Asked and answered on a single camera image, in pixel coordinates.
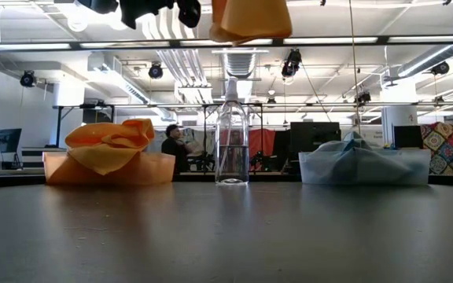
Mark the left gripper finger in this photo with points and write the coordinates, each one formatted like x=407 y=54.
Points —
x=190 y=12

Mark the light blue microfiber towel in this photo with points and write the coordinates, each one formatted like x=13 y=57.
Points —
x=364 y=165
x=330 y=147

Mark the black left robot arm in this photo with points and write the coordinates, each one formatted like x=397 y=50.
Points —
x=98 y=4

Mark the black ceiling spotlight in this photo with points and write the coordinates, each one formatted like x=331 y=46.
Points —
x=362 y=97
x=28 y=78
x=440 y=67
x=155 y=70
x=291 y=63

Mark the person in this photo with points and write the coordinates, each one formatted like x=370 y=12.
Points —
x=169 y=147

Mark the long ceiling light bar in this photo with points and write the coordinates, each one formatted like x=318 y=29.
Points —
x=328 y=40

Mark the red cloth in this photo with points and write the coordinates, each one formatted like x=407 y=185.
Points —
x=262 y=141

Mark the black metal rack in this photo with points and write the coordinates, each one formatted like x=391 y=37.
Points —
x=58 y=129

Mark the clear spray bottle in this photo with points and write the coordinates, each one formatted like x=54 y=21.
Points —
x=232 y=169

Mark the orange plastic basket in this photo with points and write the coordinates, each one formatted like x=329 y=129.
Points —
x=155 y=171

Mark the wide black monitor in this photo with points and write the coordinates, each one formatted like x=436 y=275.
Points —
x=315 y=135

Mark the dark monitor on stand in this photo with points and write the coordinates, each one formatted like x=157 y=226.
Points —
x=4 y=140

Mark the small black monitor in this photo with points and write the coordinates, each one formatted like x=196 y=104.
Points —
x=407 y=137

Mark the translucent pale blue basket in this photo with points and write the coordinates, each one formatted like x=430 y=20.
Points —
x=421 y=169

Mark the white rectangular air duct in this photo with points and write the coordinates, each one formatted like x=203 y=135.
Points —
x=104 y=67

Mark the ribbed ventilation duct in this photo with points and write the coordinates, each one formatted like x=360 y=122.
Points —
x=240 y=65

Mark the silver round ceiling duct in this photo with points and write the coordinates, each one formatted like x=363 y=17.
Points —
x=427 y=61

